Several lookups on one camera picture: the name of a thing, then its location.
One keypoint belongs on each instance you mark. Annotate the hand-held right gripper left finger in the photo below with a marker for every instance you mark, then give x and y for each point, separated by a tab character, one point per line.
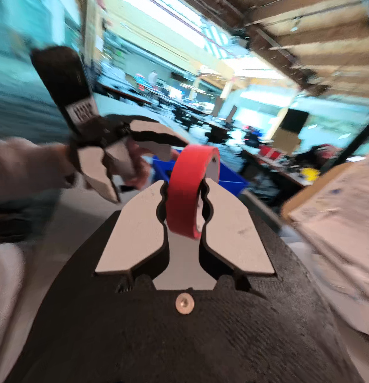
136	236

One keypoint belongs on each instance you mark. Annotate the row of dark work tables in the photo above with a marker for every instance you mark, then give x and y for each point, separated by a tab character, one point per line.
214	131

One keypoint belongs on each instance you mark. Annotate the wooden board with instruction sheets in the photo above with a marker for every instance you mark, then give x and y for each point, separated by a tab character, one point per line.
337	224

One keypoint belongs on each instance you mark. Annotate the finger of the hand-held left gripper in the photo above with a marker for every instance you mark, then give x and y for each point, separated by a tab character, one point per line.
154	128
93	164

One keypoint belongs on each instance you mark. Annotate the blue plastic bin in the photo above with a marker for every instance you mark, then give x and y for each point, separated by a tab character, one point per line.
229	182

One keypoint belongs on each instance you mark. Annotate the grey desk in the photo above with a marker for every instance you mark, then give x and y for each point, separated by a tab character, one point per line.
83	227

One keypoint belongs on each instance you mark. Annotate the red storage bin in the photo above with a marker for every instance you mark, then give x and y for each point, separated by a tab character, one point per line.
269	152

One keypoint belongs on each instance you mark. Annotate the person's left forearm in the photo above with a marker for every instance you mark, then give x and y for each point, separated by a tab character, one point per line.
26	167

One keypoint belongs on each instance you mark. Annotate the long wooden work table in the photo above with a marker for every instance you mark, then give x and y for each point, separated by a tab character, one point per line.
280	169

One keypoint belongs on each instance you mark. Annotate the yellow storage bin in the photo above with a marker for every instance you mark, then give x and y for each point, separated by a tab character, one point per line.
310	174

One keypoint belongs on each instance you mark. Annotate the person's left hand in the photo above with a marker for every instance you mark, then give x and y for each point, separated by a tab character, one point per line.
142	170

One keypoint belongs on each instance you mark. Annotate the black panel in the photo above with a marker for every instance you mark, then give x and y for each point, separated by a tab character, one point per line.
295	121

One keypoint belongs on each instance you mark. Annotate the red tape roll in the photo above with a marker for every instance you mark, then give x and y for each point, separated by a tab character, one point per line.
184	185

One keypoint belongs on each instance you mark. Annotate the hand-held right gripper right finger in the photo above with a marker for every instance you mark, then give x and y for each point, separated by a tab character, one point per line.
235	236

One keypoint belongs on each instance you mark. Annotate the black metal pole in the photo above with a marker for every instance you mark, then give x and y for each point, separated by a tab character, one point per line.
357	140

